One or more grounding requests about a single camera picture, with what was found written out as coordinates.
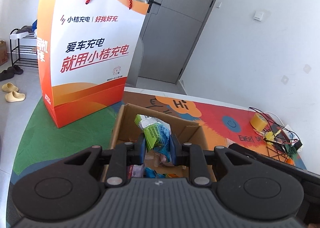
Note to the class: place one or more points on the colourful table mat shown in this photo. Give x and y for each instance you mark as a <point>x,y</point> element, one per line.
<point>142,202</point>

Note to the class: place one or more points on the beige slipper far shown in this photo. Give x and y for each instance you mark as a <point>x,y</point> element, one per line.
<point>9,87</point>

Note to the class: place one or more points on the beige slipper near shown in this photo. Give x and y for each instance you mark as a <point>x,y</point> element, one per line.
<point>15,96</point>

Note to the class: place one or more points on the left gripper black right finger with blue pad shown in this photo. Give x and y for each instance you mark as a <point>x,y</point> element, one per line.
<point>243,185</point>

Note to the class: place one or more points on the grey door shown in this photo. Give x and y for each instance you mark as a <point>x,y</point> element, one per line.
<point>169,34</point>

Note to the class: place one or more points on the black door handle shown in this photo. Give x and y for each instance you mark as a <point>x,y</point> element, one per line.
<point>150,3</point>

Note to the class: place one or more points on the cardboard box on floor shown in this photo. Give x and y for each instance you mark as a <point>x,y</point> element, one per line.
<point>3,52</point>

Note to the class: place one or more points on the beige slipper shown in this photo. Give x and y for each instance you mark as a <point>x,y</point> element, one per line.
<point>15,96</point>
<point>9,87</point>

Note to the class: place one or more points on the purple snack packet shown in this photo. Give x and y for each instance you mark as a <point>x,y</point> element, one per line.
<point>135,171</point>

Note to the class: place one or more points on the white wall switch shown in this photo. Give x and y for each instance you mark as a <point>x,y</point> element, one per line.
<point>259,15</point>

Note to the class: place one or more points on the brown cardboard box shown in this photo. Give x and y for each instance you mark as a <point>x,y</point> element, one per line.
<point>155,167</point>

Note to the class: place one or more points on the small orange mandarin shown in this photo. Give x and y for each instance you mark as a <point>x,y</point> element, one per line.
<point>290,161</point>

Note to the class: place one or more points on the orange white paper bag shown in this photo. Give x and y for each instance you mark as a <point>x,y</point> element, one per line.
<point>84,53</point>

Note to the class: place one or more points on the green blue snack packet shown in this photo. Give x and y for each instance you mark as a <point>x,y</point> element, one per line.
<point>157,134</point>

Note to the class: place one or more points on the black slipper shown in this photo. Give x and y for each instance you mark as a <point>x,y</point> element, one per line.
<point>10,72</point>

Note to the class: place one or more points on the yellow tape roll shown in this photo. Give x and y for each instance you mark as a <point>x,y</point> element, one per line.
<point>258,122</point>

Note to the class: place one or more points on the black shoe rack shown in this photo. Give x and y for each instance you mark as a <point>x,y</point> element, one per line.
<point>23,50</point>

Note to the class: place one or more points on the grey chair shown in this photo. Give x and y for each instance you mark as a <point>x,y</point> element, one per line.
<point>135,64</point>

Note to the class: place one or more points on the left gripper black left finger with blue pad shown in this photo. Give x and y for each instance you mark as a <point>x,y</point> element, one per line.
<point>73,185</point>

